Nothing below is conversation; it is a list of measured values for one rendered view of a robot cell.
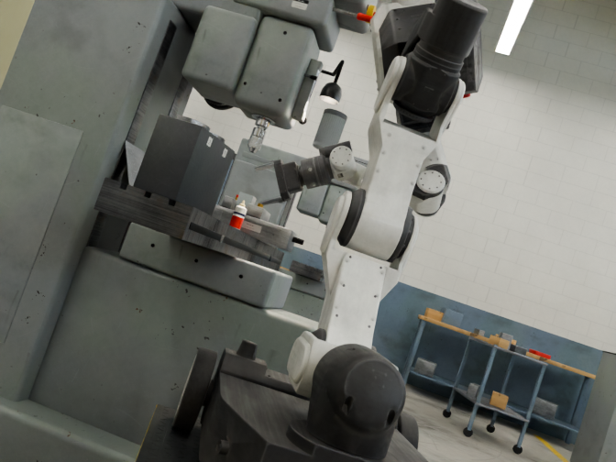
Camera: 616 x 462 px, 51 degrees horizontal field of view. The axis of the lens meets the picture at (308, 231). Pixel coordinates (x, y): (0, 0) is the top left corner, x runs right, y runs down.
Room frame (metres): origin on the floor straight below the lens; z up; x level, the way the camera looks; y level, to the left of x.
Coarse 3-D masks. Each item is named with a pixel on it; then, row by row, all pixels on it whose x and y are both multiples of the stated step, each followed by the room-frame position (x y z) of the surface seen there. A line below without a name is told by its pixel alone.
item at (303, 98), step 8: (312, 64) 2.16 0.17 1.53; (320, 64) 2.15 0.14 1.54; (312, 72) 2.16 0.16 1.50; (320, 72) 2.19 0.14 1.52; (304, 80) 2.16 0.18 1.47; (312, 80) 2.15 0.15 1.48; (304, 88) 2.16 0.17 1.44; (312, 88) 2.16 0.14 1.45; (304, 96) 2.16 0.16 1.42; (296, 104) 2.16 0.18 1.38; (304, 104) 2.15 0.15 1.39; (296, 112) 2.16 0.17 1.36; (304, 112) 2.16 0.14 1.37
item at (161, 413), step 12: (156, 408) 1.72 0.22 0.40; (168, 408) 1.76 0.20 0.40; (156, 420) 1.62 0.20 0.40; (168, 420) 1.65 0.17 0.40; (156, 432) 1.52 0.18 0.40; (168, 432) 1.56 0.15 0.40; (180, 432) 1.59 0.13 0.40; (192, 432) 1.62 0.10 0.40; (144, 444) 1.42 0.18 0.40; (156, 444) 1.44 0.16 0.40; (168, 444) 1.47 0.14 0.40; (180, 444) 1.50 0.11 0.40; (192, 444) 1.53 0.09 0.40; (144, 456) 1.34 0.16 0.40; (156, 456) 1.36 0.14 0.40; (168, 456) 1.39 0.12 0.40; (180, 456) 1.41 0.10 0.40; (192, 456) 1.44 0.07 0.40
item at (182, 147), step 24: (168, 120) 1.54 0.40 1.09; (192, 120) 1.54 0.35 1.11; (168, 144) 1.53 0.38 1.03; (192, 144) 1.52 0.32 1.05; (216, 144) 1.61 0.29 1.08; (144, 168) 1.54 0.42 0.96; (168, 168) 1.53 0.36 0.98; (192, 168) 1.54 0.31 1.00; (216, 168) 1.65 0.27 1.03; (168, 192) 1.52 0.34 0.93; (192, 192) 1.58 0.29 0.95; (216, 192) 1.70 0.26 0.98
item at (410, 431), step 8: (400, 416) 1.66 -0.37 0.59; (408, 416) 1.68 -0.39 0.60; (400, 424) 1.64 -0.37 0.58; (408, 424) 1.64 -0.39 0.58; (416, 424) 1.65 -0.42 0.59; (400, 432) 1.63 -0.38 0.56; (408, 432) 1.62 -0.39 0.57; (416, 432) 1.63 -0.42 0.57; (408, 440) 1.61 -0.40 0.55; (416, 440) 1.62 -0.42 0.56; (416, 448) 1.61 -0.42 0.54
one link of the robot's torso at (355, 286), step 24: (336, 216) 1.49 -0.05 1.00; (336, 264) 1.49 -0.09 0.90; (360, 264) 1.49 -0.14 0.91; (336, 288) 1.45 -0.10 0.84; (360, 288) 1.47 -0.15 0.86; (384, 288) 1.51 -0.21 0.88; (336, 312) 1.43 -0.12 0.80; (360, 312) 1.44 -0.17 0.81; (336, 336) 1.40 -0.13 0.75; (360, 336) 1.42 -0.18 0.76
